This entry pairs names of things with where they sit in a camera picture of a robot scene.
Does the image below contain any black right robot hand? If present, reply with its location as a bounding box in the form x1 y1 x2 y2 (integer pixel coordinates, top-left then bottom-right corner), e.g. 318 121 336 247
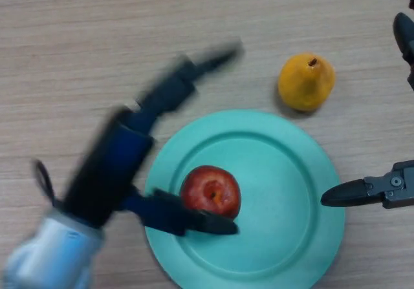
320 0 414 209

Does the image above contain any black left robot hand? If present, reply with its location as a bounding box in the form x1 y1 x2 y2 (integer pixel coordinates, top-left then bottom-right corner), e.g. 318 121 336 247
53 38 243 237

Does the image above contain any red apple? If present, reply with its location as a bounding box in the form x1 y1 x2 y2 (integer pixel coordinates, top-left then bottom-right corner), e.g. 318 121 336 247
180 165 242 220

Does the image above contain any green round plate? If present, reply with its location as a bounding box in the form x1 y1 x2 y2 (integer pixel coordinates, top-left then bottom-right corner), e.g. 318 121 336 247
144 109 346 289

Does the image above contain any yellow pear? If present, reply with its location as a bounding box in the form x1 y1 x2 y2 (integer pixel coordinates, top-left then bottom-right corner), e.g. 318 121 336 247
278 52 336 112

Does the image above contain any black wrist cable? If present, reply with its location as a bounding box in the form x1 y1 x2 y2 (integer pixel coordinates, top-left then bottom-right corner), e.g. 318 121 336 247
32 159 58 206

